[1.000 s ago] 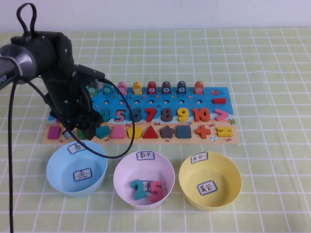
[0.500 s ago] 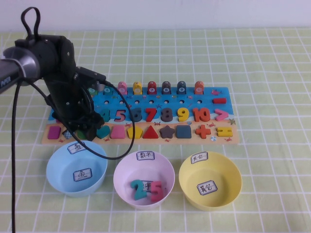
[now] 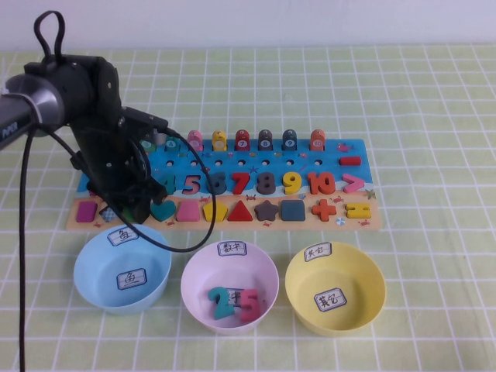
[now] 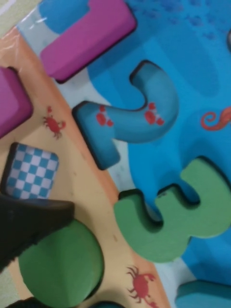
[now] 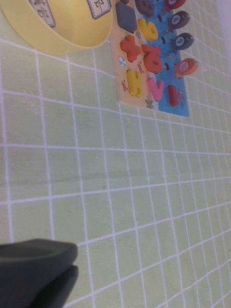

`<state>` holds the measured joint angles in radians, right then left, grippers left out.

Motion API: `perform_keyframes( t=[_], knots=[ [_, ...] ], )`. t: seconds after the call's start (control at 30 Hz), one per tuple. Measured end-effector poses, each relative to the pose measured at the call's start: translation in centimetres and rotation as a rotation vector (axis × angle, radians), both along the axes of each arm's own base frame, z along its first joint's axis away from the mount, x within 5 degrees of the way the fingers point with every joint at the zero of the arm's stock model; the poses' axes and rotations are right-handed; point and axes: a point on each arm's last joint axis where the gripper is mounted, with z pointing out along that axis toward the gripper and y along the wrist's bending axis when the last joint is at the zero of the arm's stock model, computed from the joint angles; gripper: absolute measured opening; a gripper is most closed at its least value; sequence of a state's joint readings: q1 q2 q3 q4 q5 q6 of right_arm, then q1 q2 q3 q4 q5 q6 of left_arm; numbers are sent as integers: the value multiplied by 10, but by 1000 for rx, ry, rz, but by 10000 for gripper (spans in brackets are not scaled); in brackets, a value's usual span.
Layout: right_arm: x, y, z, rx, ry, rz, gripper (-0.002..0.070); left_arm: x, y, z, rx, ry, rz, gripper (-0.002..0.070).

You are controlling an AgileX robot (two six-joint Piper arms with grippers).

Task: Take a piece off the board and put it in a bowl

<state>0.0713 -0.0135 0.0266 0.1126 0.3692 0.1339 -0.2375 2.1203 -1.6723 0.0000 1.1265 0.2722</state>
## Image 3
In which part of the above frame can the orange fish piece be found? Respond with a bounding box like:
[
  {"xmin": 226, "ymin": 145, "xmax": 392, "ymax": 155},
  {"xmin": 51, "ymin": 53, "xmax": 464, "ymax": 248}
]
[{"xmin": 309, "ymin": 129, "xmax": 326, "ymax": 152}]

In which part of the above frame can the brown number eight piece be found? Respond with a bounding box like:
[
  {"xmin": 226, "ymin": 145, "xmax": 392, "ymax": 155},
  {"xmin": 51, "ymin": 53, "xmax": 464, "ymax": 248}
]
[{"xmin": 257, "ymin": 172, "xmax": 278, "ymax": 196}]

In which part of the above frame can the pink fish piece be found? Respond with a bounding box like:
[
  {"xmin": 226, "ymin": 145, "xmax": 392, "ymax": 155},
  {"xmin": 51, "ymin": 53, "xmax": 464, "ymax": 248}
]
[{"xmin": 187, "ymin": 129, "xmax": 205, "ymax": 152}]

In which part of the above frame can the dark blue fish piece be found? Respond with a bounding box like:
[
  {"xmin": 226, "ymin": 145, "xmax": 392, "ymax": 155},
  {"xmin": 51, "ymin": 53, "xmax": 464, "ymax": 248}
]
[{"xmin": 281, "ymin": 129, "xmax": 299, "ymax": 152}]

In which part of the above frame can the orange number ten piece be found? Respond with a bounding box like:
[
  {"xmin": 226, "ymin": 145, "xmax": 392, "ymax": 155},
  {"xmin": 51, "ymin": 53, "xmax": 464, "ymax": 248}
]
[{"xmin": 308, "ymin": 173, "xmax": 338, "ymax": 196}]

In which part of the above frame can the teal heart piece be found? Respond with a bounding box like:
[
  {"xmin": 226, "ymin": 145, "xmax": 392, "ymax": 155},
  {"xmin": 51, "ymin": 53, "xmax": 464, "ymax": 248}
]
[{"xmin": 150, "ymin": 199, "xmax": 177, "ymax": 223}]

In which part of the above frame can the black hanging cable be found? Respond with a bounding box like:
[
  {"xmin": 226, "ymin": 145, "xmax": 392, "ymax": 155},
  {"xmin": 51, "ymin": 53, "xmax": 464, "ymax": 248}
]
[{"xmin": 16, "ymin": 122, "xmax": 44, "ymax": 372}]

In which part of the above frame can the dark blue number six piece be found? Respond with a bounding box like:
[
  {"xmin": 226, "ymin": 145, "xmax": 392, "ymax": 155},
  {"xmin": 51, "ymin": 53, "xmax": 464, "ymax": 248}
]
[{"xmin": 206, "ymin": 172, "xmax": 229, "ymax": 196}]

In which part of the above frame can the pink plastic bowl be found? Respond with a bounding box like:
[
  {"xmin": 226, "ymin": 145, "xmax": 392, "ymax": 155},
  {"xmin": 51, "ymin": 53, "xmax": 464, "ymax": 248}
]
[{"xmin": 180, "ymin": 240, "xmax": 281, "ymax": 336}]

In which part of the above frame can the yellow fish piece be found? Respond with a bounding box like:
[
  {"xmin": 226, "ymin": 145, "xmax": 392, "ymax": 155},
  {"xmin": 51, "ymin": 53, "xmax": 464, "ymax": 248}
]
[{"xmin": 211, "ymin": 130, "xmax": 229, "ymax": 152}]

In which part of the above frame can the teal number four piece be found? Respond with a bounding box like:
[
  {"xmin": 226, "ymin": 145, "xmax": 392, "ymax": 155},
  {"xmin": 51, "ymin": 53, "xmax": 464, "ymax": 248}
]
[{"xmin": 159, "ymin": 174, "xmax": 177, "ymax": 195}]

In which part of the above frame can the ocean print puzzle board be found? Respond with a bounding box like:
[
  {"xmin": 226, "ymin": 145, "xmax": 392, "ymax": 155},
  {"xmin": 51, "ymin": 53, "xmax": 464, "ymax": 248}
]
[{"xmin": 65, "ymin": 138, "xmax": 383, "ymax": 233}]

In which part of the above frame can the orange plus sign piece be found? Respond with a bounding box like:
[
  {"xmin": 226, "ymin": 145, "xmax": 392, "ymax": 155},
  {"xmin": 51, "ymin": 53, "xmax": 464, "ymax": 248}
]
[{"xmin": 311, "ymin": 199, "xmax": 338, "ymax": 222}]

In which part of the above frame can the yellow pentagon piece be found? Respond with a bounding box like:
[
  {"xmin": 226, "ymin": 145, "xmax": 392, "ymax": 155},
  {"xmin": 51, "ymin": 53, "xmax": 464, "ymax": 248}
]
[{"xmin": 202, "ymin": 200, "xmax": 229, "ymax": 223}]

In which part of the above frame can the magenta rectangle piece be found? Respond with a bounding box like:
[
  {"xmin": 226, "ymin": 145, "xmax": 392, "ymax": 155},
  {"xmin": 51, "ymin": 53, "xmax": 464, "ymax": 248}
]
[{"xmin": 76, "ymin": 201, "xmax": 98, "ymax": 223}]

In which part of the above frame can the red number seven piece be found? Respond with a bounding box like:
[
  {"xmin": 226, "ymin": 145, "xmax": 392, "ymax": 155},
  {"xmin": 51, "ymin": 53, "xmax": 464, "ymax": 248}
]
[{"xmin": 231, "ymin": 172, "xmax": 253, "ymax": 195}]

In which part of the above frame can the light blue plastic bowl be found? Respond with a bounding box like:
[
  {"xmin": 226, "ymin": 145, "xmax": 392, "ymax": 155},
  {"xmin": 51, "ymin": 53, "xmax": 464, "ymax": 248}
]
[{"xmin": 73, "ymin": 224, "xmax": 173, "ymax": 316}]

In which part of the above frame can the black cable loop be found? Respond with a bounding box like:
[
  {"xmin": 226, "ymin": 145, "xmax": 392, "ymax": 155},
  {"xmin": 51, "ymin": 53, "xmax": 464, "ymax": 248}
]
[{"xmin": 33, "ymin": 11, "xmax": 68, "ymax": 65}]

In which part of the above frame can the red fish piece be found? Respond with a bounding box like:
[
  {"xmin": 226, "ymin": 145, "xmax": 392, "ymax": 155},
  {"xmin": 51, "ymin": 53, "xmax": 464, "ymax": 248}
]
[{"xmin": 234, "ymin": 129, "xmax": 252, "ymax": 152}]

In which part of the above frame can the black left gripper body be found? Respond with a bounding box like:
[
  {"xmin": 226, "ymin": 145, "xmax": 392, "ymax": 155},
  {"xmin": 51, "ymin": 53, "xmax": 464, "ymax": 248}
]
[{"xmin": 71, "ymin": 111, "xmax": 164, "ymax": 205}]

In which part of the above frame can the brown fish piece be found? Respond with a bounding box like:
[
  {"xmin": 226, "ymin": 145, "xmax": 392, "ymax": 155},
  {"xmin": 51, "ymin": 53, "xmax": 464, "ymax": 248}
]
[{"xmin": 258, "ymin": 129, "xmax": 276, "ymax": 152}]

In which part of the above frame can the yellow plastic bowl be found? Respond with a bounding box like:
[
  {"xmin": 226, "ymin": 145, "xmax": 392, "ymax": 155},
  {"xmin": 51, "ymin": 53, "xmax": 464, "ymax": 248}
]
[{"xmin": 284, "ymin": 241, "xmax": 388, "ymax": 338}]

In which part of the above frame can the yellow number nine piece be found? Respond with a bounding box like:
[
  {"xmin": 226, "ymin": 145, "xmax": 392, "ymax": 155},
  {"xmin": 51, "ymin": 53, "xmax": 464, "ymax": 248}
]
[{"xmin": 281, "ymin": 172, "xmax": 304, "ymax": 196}]

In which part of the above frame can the pink greater-than sign piece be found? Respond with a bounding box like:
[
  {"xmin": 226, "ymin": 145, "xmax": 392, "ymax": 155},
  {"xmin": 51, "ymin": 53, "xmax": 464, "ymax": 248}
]
[{"xmin": 343, "ymin": 174, "xmax": 366, "ymax": 194}]

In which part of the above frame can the dark blue square piece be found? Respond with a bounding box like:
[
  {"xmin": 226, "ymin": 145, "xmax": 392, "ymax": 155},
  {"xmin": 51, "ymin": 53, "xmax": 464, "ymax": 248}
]
[{"xmin": 281, "ymin": 199, "xmax": 306, "ymax": 222}]

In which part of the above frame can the teal number two piece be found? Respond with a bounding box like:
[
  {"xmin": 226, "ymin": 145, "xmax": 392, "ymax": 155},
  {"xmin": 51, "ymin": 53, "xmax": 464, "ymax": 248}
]
[{"xmin": 207, "ymin": 286, "xmax": 236, "ymax": 321}]

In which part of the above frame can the yellow equals sign piece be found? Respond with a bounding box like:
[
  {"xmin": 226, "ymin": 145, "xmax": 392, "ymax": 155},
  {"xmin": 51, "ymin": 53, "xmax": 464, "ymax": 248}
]
[{"xmin": 346, "ymin": 202, "xmax": 372, "ymax": 219}]

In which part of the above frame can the red triangle piece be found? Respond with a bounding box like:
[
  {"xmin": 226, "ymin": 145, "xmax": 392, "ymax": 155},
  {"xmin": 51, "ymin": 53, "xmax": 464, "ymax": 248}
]
[{"xmin": 227, "ymin": 200, "xmax": 255, "ymax": 223}]

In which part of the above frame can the brown star piece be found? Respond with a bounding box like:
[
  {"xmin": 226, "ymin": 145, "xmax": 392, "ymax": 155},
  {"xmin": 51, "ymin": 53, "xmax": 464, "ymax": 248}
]
[{"xmin": 254, "ymin": 200, "xmax": 281, "ymax": 222}]

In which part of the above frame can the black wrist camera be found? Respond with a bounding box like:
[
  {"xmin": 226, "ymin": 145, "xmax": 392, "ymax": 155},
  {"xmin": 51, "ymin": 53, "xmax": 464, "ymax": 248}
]
[{"xmin": 122, "ymin": 107, "xmax": 170, "ymax": 145}]

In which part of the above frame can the pink trapezoid piece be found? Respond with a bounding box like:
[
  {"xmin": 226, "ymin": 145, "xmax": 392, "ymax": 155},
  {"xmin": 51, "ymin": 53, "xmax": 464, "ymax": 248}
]
[{"xmin": 176, "ymin": 201, "xmax": 202, "ymax": 223}]

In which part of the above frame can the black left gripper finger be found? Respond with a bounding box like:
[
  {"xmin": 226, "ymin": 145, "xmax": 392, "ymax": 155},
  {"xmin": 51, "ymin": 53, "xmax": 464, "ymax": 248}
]
[
  {"xmin": 129, "ymin": 192, "xmax": 152, "ymax": 226},
  {"xmin": 150, "ymin": 179, "xmax": 169, "ymax": 207}
]

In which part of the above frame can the green checked tablecloth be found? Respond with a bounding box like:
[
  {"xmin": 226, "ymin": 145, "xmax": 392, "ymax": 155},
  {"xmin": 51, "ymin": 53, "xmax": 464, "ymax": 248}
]
[{"xmin": 0, "ymin": 45, "xmax": 496, "ymax": 372}]

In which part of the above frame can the red number five piece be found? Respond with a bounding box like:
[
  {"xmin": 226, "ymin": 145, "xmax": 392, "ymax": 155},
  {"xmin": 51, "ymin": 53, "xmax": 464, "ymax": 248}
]
[{"xmin": 239, "ymin": 288, "xmax": 262, "ymax": 324}]

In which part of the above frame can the black camera cable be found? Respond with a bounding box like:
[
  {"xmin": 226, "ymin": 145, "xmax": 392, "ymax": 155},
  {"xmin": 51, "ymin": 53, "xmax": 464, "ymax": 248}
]
[{"xmin": 38, "ymin": 126, "xmax": 218, "ymax": 251}]

